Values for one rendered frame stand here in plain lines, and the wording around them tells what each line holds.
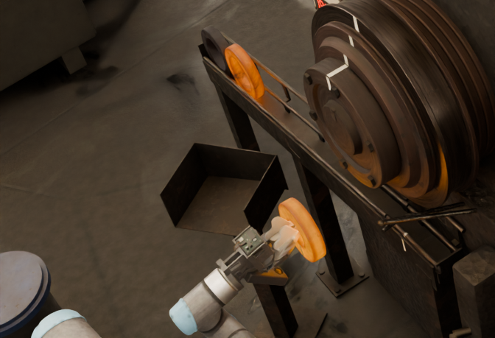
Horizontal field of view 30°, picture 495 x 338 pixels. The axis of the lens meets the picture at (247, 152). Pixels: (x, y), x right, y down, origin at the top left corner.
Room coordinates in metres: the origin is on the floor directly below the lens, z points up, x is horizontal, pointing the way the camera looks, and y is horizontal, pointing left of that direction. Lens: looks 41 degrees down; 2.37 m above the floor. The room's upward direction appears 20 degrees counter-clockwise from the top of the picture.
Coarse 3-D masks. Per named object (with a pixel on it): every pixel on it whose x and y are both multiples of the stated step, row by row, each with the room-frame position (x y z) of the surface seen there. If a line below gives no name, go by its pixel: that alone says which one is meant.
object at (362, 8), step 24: (360, 0) 1.48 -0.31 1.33; (312, 24) 1.61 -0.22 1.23; (360, 24) 1.39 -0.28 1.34; (384, 24) 1.37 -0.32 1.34; (384, 48) 1.32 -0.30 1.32; (408, 48) 1.31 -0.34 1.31; (408, 72) 1.27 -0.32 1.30; (432, 72) 1.27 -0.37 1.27; (432, 96) 1.24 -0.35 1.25; (432, 120) 1.21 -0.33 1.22; (456, 120) 1.22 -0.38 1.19; (432, 144) 1.22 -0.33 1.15; (456, 144) 1.20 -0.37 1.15; (456, 168) 1.20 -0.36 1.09; (432, 192) 1.25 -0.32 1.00
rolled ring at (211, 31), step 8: (208, 32) 2.46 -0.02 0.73; (216, 32) 2.45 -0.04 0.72; (208, 40) 2.52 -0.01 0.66; (216, 40) 2.42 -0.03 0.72; (224, 40) 2.42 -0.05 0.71; (208, 48) 2.52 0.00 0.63; (216, 48) 2.53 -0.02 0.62; (224, 48) 2.40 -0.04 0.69; (216, 56) 2.51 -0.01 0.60; (224, 56) 2.39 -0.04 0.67; (216, 64) 2.49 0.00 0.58; (224, 64) 2.48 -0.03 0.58
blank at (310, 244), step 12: (288, 204) 1.45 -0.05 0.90; (300, 204) 1.44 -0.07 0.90; (288, 216) 1.45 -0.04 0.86; (300, 216) 1.41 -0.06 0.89; (300, 228) 1.40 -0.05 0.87; (312, 228) 1.38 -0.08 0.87; (300, 240) 1.44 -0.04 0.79; (312, 240) 1.37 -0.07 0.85; (300, 252) 1.44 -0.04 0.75; (312, 252) 1.36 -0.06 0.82; (324, 252) 1.37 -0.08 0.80
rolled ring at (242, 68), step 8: (232, 48) 2.31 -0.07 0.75; (240, 48) 2.29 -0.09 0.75; (232, 56) 2.30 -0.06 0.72; (240, 56) 2.26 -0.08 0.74; (248, 56) 2.26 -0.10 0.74; (232, 64) 2.35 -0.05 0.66; (240, 64) 2.25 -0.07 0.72; (248, 64) 2.23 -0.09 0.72; (232, 72) 2.36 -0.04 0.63; (240, 72) 2.34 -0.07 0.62; (248, 72) 2.22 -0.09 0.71; (256, 72) 2.22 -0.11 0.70; (240, 80) 2.32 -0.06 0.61; (248, 80) 2.23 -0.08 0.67; (256, 80) 2.21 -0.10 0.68; (248, 88) 2.28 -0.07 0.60; (256, 88) 2.21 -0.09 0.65; (256, 96) 2.22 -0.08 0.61
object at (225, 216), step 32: (192, 160) 1.95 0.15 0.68; (224, 160) 1.93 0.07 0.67; (256, 160) 1.86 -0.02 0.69; (192, 192) 1.92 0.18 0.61; (224, 192) 1.88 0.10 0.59; (256, 192) 1.72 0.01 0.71; (192, 224) 1.81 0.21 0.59; (224, 224) 1.76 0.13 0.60; (256, 224) 1.68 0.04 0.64; (256, 288) 1.80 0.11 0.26; (288, 320) 1.78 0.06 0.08; (320, 320) 1.80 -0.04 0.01
